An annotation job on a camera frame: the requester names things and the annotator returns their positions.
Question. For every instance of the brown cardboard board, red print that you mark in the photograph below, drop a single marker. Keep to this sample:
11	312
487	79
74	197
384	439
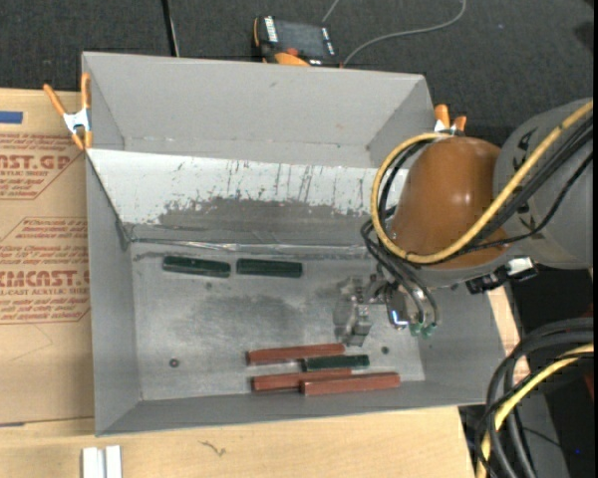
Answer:
35	247

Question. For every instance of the black cylinder on white bracket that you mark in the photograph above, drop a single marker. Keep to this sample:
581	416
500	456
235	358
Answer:
488	281

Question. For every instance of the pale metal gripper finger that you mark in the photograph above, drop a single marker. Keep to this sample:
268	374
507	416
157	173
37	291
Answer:
348	301
361	327

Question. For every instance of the dark green flat block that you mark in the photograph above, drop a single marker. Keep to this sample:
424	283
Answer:
336	363
269	268
196	267

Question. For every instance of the grey metal bin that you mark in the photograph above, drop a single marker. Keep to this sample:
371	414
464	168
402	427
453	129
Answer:
259	311

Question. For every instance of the red-brown flat block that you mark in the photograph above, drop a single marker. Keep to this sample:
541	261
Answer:
351	384
294	354
279	381

